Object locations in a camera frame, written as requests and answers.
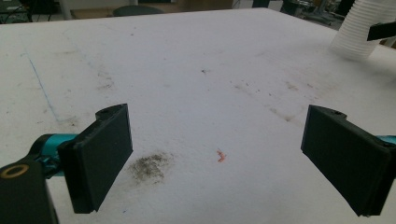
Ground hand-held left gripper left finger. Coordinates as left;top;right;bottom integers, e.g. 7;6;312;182
57;103;134;215

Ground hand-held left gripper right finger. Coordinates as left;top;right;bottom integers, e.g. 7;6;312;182
300;105;396;217

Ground small red scrap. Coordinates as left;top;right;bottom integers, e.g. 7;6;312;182
216;148;228;163

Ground metal stand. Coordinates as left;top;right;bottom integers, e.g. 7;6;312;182
281;0;344;31

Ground white post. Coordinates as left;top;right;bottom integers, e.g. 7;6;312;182
58;0;75;21

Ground dark round chair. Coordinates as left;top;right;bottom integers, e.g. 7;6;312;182
112;5;165;18

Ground stack of white cups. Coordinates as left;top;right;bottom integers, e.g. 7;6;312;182
329;0;396;61

